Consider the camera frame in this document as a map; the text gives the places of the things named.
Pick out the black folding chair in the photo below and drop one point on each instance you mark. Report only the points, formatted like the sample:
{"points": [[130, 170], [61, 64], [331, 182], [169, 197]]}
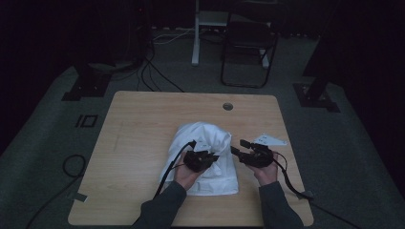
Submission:
{"points": [[250, 38]]}

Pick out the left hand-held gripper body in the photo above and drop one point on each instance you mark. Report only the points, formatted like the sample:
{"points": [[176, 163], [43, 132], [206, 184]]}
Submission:
{"points": [[197, 160]]}

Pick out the white metal stand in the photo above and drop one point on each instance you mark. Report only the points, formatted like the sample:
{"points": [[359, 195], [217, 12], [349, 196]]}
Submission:
{"points": [[196, 47]]}

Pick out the grey table grommet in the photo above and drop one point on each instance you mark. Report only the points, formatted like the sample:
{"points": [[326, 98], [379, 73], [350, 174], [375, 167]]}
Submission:
{"points": [[228, 106]]}

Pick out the white skirt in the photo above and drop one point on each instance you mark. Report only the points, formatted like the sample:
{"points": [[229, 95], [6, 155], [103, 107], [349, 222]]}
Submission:
{"points": [[219, 178]]}

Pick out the person's left hand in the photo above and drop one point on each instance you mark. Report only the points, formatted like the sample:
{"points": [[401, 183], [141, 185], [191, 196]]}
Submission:
{"points": [[186, 178]]}

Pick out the black stand with square base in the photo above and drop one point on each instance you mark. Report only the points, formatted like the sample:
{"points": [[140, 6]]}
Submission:
{"points": [[87, 84], [315, 97]]}

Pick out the grey tape piece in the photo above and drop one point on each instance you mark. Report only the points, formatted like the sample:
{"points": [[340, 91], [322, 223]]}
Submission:
{"points": [[307, 194], [81, 197]]}

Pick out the person's right hand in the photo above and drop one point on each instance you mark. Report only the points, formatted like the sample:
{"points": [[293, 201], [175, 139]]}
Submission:
{"points": [[267, 175]]}

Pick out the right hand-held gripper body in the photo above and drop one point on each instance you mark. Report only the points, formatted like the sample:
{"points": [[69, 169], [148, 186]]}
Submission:
{"points": [[261, 157]]}

